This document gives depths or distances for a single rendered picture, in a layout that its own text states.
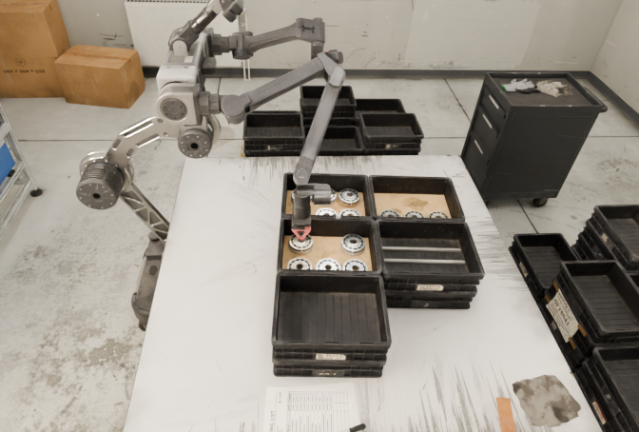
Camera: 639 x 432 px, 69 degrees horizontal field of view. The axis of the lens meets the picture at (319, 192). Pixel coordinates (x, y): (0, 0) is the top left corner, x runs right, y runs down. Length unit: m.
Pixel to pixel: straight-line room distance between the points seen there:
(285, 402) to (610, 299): 1.69
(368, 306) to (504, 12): 4.00
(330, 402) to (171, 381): 0.56
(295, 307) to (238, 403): 0.38
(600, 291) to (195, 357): 1.94
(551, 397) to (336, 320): 0.81
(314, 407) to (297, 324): 0.28
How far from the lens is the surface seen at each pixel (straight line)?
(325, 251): 1.97
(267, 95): 1.66
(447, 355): 1.93
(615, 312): 2.68
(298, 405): 1.75
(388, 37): 5.00
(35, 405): 2.81
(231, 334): 1.90
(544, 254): 3.10
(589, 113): 3.41
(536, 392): 1.96
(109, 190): 2.25
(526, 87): 3.42
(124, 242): 3.32
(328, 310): 1.79
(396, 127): 3.43
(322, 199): 1.58
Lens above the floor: 2.29
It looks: 41 degrees down
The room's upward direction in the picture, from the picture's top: 4 degrees clockwise
